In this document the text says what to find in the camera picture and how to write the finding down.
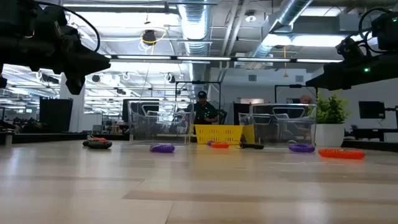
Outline white building column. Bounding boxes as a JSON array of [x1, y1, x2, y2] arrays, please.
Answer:
[[59, 73, 85, 133]]

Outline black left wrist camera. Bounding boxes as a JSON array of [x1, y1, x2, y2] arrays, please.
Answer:
[[43, 5, 80, 41]]

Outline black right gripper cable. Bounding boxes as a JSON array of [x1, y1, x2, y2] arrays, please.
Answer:
[[358, 6, 394, 55]]

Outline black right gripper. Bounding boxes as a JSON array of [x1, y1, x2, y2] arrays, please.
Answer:
[[305, 51, 398, 91]]

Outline green potted plant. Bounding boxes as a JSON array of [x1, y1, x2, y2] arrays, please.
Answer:
[[310, 91, 351, 125]]

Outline black desk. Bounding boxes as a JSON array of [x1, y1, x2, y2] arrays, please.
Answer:
[[343, 124, 398, 142]]

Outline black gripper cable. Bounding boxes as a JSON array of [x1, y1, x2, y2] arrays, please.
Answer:
[[358, 6, 394, 55], [35, 0, 101, 53]]

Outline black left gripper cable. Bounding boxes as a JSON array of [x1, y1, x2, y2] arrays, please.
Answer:
[[35, 0, 101, 53]]

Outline black ceiling pendant device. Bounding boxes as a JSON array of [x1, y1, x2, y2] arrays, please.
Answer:
[[142, 29, 158, 46]]

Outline silver round air duct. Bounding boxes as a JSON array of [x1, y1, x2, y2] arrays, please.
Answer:
[[177, 0, 214, 57], [248, 0, 314, 60]]

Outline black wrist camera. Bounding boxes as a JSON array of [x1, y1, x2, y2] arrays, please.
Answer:
[[43, 5, 80, 41], [335, 37, 367, 65]]

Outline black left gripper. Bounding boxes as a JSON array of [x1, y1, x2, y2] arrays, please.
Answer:
[[29, 33, 112, 96]]

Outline black metal frame stand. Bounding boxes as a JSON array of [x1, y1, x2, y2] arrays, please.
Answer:
[[175, 80, 222, 125], [274, 83, 319, 105]]

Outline black monitor screen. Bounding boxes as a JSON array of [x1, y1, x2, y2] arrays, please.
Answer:
[[358, 100, 386, 119]]

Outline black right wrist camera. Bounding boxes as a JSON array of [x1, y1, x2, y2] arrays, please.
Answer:
[[335, 37, 367, 65]]

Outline white plant pot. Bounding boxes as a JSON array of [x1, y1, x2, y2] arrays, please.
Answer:
[[314, 123, 346, 148]]

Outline black office partition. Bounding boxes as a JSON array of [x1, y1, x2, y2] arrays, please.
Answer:
[[39, 97, 74, 133]]

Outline yellow plastic basket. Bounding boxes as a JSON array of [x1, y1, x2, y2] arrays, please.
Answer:
[[191, 124, 245, 146]]

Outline yellow hanging cord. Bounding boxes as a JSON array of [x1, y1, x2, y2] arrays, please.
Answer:
[[282, 45, 289, 78]]

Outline black overhead light bar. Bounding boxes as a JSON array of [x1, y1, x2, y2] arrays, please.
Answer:
[[104, 54, 345, 64]]

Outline clear plastic bin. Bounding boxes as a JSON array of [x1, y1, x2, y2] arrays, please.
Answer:
[[127, 100, 195, 146], [238, 103, 318, 148]]

